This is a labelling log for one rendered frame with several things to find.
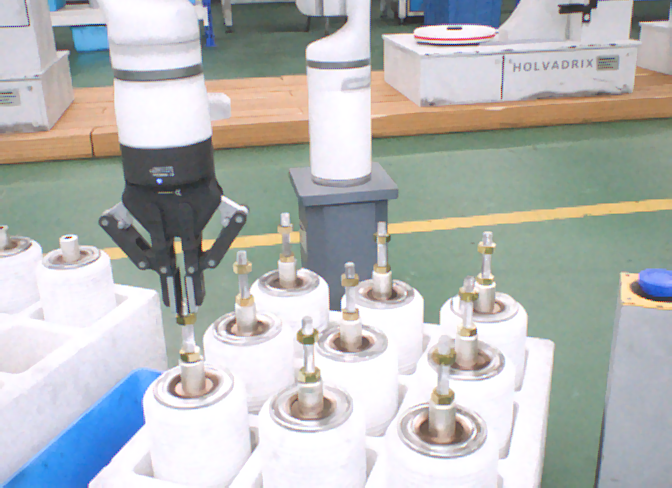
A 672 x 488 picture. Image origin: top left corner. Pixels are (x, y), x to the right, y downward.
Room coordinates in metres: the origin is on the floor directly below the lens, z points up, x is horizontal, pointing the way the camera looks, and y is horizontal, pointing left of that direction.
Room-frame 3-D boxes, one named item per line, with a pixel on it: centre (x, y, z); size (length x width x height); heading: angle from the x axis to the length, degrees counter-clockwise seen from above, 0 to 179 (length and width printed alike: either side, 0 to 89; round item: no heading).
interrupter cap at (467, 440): (0.53, -0.08, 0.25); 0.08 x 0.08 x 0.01
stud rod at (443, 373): (0.53, -0.08, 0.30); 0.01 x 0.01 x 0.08; 59
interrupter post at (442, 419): (0.53, -0.08, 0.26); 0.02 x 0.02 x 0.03
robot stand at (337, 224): (1.10, -0.01, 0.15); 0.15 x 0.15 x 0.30; 9
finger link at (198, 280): (0.61, 0.12, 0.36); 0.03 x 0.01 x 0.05; 89
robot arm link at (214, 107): (0.63, 0.14, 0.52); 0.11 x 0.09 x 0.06; 179
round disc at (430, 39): (2.89, -0.47, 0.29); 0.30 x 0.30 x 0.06
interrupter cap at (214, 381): (0.61, 0.14, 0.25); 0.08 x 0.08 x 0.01
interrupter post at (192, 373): (0.61, 0.14, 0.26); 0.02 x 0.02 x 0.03
